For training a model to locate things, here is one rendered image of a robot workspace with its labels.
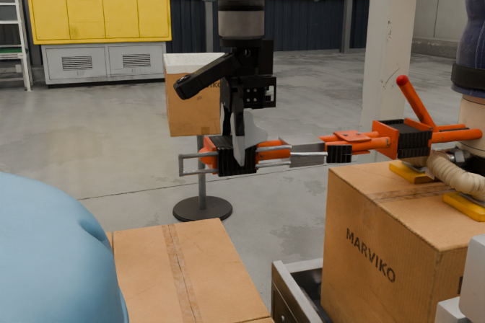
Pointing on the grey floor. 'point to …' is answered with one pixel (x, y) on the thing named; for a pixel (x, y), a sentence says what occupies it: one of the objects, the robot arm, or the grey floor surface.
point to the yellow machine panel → (99, 19)
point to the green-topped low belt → (15, 65)
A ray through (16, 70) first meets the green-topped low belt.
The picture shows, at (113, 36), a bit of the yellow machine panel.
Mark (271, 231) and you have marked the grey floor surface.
